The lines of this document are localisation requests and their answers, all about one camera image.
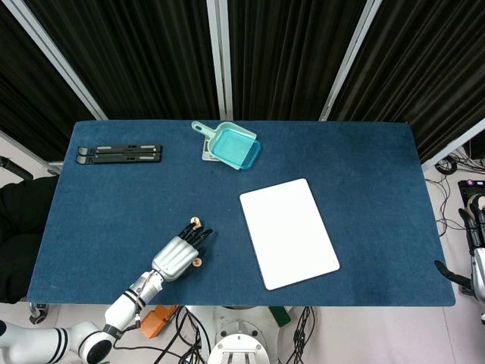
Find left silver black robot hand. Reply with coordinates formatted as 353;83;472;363
151;223;214;282

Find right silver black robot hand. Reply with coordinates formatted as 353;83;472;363
433;206;485;297

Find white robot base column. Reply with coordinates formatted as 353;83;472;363
207;305;281;364

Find orange floor device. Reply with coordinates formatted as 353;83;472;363
139;305;179;340

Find black device with purple light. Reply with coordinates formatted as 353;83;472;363
457;179;485;213

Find blue felt table cloth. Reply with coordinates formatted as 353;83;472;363
29;120;456;307

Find small silver digital scale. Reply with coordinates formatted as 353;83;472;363
200;136;221;164

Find black folded laptop stand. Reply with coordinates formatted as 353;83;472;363
75;143;164;165

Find white rectangular board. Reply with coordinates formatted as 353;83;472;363
239;177;340;291

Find dark green flat object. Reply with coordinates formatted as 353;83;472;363
269;306;292;327

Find teal plastic tray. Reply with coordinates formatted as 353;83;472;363
210;130;262;171

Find mint green plastic scoop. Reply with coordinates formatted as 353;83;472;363
190;121;258;170

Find black caster wheel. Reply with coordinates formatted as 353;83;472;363
28;301;50;325

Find black padded bar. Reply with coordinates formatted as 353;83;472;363
0;157;34;180

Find black pleated curtain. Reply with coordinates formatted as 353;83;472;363
329;0;485;164
24;0;221;121
0;0;95;162
226;0;368;121

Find black floor cable bundle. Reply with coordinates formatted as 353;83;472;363
287;306;315;364
166;306;213;364

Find tangled background cables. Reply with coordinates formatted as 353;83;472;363
434;148;485;176

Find grey aluminium frame post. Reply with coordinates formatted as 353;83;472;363
420;117;485;171
3;0;110;121
206;0;234;121
0;130;64;176
319;0;384;122

